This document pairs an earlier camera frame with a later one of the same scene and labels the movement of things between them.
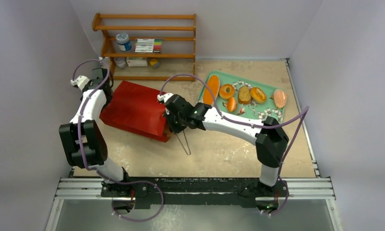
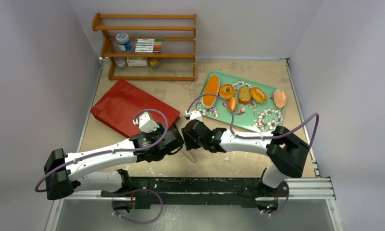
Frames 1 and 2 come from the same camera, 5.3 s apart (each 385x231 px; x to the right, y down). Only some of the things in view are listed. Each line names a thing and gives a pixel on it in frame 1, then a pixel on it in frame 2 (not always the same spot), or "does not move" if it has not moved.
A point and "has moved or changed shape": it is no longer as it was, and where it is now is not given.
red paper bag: x=135 y=108 has moved or changed shape
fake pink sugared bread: x=280 y=98 does not move
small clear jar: x=120 y=61 does not move
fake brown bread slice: x=244 y=96 does not move
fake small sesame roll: x=231 y=105 does not move
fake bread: x=213 y=83 does not move
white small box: x=137 y=61 does not move
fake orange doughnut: x=226 y=91 does not move
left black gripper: x=108 y=102 -> x=161 y=130
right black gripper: x=172 y=121 -> x=190 y=134
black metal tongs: x=187 y=143 has moved or changed shape
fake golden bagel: x=257 y=95 does not move
